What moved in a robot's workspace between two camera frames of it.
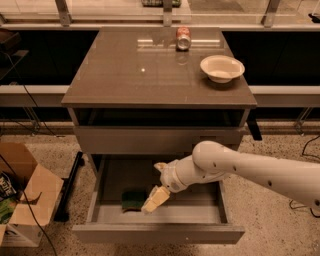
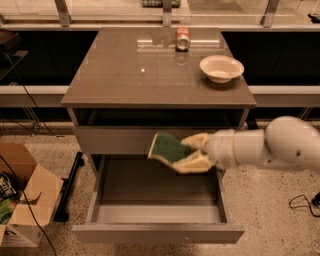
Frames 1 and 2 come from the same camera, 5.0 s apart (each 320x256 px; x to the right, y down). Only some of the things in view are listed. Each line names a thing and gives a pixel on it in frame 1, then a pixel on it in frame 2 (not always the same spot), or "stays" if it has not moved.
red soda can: x=183 y=38 stays
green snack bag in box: x=7 y=207 stays
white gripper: x=169 y=178 to x=221 y=148
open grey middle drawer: x=196 y=215 stays
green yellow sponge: x=132 y=201 to x=167 y=147
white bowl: x=222 y=68 stays
